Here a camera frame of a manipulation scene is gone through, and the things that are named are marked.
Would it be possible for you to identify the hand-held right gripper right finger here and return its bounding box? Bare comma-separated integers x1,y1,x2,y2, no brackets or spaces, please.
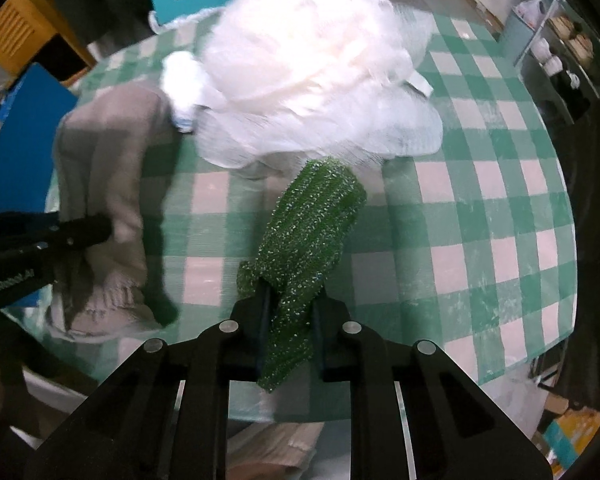
310,295,553,480

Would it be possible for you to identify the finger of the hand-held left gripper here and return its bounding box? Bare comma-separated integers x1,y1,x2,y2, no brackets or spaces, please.
44,214,114,250

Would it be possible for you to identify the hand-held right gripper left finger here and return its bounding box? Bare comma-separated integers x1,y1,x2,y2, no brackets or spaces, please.
25,285,276,480

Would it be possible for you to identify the grey towel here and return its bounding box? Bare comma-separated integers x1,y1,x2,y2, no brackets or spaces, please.
46,85,202,342

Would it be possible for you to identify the green glitter scouring cloth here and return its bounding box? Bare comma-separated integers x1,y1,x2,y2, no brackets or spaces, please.
236,156,368,392

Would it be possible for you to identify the blue-edged cardboard box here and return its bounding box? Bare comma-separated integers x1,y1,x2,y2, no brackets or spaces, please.
0,62,81,216

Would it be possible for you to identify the white mesh bath pouf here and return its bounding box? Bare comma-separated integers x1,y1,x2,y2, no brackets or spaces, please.
149,0,444,168

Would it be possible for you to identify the white rolled cloth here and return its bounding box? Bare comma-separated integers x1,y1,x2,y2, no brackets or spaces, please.
161,52,216,134

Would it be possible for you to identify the green checked tablecloth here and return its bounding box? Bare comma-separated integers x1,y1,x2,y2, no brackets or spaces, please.
0,10,578,411

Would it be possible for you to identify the wooden louvred cabinet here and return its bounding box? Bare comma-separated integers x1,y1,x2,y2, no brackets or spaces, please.
0,0,97,87

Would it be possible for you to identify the light blue waste bin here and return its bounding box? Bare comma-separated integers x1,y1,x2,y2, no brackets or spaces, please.
497,0,547,67

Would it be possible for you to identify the metal shoe rack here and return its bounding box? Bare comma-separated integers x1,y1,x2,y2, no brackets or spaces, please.
517,0,600,127

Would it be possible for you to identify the group of shoes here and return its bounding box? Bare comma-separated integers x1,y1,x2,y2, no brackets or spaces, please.
530,10,600,116

